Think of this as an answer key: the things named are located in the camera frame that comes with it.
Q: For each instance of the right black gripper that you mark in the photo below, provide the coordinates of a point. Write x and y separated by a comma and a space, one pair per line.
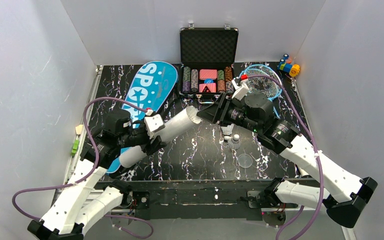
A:
222, 112

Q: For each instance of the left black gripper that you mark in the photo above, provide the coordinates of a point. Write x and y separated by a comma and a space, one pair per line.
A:
152, 144

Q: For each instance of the grey shuttlecock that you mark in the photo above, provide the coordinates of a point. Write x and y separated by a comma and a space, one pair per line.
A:
227, 132

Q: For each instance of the white shuttlecock tube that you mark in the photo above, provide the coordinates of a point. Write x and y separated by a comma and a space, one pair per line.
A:
179, 124

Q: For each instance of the white shuttlecock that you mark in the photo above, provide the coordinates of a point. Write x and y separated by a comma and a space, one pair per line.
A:
234, 142

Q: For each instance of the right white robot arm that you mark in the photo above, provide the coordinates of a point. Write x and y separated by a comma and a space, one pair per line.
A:
342, 194

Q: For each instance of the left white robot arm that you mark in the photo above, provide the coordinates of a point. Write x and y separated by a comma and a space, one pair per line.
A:
69, 218

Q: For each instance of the blue badminton racket lower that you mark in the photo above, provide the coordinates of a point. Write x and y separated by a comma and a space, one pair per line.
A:
268, 71

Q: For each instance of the blue racket cover bag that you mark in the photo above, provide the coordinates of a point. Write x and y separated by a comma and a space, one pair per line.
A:
150, 88

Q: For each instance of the clear plastic tube lid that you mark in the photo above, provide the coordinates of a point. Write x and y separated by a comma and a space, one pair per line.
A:
244, 161

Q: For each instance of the black poker chip case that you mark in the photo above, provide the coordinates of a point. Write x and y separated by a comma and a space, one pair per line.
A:
207, 57

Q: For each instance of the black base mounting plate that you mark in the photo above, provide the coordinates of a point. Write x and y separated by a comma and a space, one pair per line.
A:
203, 199

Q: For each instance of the colourful toy block train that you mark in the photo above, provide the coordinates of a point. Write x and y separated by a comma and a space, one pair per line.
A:
286, 65

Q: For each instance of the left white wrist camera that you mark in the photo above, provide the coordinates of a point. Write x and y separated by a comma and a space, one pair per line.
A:
153, 122

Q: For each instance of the green clip on rail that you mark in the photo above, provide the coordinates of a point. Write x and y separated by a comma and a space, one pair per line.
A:
75, 147

